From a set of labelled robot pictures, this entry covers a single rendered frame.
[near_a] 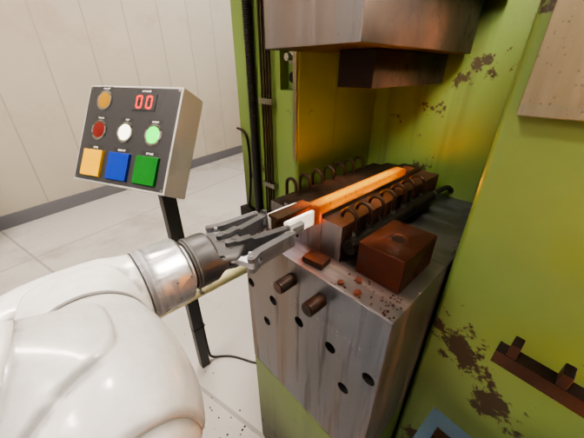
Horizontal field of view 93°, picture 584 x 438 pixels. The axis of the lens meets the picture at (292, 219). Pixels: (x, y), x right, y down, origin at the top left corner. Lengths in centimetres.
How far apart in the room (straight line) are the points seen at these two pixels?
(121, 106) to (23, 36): 256
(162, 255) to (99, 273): 7
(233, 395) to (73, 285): 117
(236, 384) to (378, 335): 106
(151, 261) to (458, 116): 78
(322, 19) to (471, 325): 58
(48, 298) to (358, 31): 45
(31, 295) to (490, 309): 64
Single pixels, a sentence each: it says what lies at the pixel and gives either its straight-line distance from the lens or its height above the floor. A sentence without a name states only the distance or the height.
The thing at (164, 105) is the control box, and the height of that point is 116.
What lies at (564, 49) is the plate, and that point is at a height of 126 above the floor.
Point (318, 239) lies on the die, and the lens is 55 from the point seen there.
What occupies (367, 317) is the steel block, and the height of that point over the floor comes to 90.
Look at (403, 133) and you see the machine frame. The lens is 94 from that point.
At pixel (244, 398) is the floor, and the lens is 143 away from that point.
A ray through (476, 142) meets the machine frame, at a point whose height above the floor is 108.
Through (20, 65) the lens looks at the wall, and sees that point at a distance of 344.
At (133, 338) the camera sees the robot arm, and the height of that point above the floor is 108.
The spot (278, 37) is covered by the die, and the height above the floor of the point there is 129.
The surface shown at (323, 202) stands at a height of 101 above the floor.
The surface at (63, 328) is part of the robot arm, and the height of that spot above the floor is 109.
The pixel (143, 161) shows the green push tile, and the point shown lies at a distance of 83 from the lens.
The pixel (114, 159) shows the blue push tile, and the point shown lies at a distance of 91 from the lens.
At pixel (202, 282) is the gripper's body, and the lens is 40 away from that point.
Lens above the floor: 124
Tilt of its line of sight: 28 degrees down
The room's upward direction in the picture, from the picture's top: straight up
